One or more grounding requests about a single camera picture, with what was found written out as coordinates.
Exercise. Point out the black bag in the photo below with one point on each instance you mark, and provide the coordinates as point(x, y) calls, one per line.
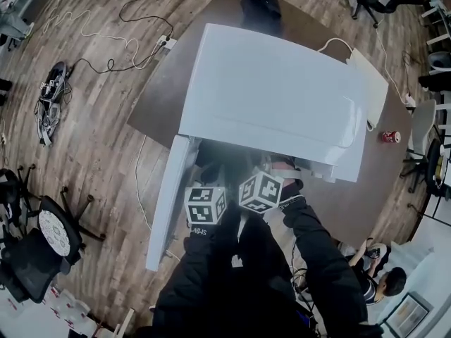
point(260, 2)

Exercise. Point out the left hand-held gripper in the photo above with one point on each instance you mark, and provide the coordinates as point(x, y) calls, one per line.
point(204, 206)

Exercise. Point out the black picture frame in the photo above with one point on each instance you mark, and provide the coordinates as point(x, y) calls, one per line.
point(407, 313)

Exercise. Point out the white power strip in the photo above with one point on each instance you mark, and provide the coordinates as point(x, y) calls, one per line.
point(166, 42)

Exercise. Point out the red soda can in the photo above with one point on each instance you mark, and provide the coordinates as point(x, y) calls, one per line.
point(391, 136)

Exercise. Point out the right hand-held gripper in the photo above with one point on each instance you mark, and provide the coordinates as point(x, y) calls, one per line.
point(260, 192)

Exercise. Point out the white microwave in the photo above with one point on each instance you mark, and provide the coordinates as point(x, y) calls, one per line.
point(267, 90)

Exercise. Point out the person's right forearm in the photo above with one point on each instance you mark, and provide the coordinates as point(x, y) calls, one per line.
point(317, 238)

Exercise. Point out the person's black-clothed body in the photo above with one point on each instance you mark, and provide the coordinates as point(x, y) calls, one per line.
point(246, 287)

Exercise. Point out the white flat box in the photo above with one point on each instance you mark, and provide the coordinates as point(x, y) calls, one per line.
point(373, 90)

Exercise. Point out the person's left forearm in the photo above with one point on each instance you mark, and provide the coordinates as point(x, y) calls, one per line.
point(201, 255)

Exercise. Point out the black chair holding papers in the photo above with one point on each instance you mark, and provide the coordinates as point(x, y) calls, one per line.
point(435, 167)

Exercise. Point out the white chair with black legs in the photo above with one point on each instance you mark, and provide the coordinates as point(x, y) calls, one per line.
point(421, 129)

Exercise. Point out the round patterned seat cushion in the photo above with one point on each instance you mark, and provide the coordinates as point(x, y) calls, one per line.
point(53, 232)

